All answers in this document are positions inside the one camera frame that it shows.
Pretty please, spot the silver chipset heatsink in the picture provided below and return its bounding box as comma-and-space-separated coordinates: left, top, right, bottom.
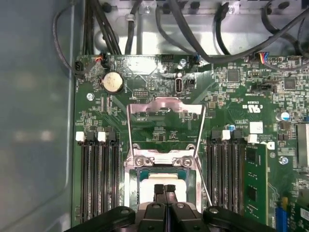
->
296, 122, 309, 170

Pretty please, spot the green RAM stick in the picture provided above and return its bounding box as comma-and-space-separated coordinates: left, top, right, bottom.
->
244, 144, 269, 227

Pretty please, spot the multicolour wire connector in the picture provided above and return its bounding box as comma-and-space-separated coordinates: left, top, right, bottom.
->
253, 51, 270, 65

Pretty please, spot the RAM slot with black clips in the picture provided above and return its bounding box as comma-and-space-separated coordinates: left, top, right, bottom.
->
108, 130, 121, 218
231, 129, 244, 216
87, 131, 98, 220
207, 130, 220, 209

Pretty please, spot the internal USB port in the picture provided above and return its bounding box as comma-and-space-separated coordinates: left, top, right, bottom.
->
174, 77, 185, 94

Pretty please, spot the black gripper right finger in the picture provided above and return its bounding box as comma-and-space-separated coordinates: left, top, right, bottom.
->
166, 184, 276, 232

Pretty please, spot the green motherboard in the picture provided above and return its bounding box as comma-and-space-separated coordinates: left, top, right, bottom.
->
71, 54, 309, 232

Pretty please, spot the black and silver PC case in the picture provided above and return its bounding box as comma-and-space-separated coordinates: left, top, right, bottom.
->
0, 0, 309, 232

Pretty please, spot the CPU socket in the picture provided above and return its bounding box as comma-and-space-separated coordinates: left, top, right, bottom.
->
123, 144, 204, 214

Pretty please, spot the metal wire locking lever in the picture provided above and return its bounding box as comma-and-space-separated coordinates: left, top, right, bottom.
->
195, 156, 214, 208

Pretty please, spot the thin grey cable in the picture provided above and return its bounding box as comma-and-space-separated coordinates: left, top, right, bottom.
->
53, 4, 83, 78

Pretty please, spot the thick black cable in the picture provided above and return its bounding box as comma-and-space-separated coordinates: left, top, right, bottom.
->
168, 0, 309, 65

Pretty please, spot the black cable with tie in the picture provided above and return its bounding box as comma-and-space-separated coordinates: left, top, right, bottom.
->
125, 0, 143, 55

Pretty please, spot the metal socket cover frame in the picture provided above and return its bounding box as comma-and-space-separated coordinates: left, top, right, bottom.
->
126, 96, 207, 160

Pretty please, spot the silver CPU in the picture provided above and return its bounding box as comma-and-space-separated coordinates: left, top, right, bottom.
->
136, 168, 194, 209

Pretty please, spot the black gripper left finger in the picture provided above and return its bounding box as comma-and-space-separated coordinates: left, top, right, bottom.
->
69, 184, 168, 232

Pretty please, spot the blue expansion slot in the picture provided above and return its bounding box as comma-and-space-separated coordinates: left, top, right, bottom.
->
274, 197, 290, 232

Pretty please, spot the round coin battery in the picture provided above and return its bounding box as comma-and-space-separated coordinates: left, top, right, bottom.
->
99, 70, 125, 95

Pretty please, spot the RAM slot with white clips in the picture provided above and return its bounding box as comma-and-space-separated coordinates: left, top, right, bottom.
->
75, 131, 89, 222
243, 134, 258, 148
97, 131, 109, 219
219, 130, 232, 211

